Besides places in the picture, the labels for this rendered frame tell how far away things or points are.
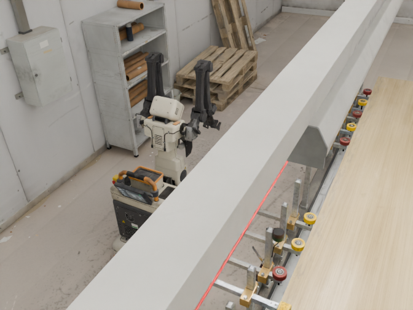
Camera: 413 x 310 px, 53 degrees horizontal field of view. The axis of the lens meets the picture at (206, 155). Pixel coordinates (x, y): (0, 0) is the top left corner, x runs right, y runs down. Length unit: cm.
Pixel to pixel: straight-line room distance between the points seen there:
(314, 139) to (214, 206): 34
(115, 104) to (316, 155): 407
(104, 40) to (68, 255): 211
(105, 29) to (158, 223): 401
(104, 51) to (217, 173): 406
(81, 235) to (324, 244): 234
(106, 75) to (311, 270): 306
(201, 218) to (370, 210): 252
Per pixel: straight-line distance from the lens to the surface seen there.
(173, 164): 322
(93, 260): 381
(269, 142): 51
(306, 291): 234
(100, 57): 454
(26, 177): 439
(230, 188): 43
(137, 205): 310
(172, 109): 299
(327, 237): 263
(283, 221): 251
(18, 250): 416
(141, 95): 501
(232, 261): 249
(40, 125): 435
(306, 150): 73
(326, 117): 74
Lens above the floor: 273
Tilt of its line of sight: 34 degrees down
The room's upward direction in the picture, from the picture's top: 3 degrees counter-clockwise
